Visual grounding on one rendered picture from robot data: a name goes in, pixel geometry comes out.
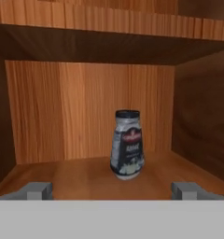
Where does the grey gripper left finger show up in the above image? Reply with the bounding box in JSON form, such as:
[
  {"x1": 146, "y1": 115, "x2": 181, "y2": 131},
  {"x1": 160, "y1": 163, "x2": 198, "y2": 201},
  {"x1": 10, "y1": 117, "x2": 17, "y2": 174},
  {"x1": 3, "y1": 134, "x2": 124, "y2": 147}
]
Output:
[{"x1": 0, "y1": 181, "x2": 54, "y2": 201}]

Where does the white condiment jar, dark label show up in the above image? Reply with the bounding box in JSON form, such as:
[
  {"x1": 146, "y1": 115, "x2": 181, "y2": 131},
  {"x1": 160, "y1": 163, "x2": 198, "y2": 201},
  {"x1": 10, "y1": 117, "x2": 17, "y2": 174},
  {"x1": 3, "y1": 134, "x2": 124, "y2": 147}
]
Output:
[{"x1": 109, "y1": 109, "x2": 146, "y2": 181}]

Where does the wooden cupboard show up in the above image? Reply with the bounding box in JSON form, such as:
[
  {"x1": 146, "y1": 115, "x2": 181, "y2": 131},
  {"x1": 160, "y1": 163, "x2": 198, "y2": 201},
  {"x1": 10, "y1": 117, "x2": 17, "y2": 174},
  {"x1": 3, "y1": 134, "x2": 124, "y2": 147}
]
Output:
[{"x1": 0, "y1": 0, "x2": 224, "y2": 201}]

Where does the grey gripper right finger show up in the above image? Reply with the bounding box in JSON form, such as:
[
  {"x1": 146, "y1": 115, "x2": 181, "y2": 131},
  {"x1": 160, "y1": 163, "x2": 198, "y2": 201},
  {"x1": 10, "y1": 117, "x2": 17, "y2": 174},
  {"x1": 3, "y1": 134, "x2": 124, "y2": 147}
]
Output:
[{"x1": 171, "y1": 181, "x2": 224, "y2": 201}]

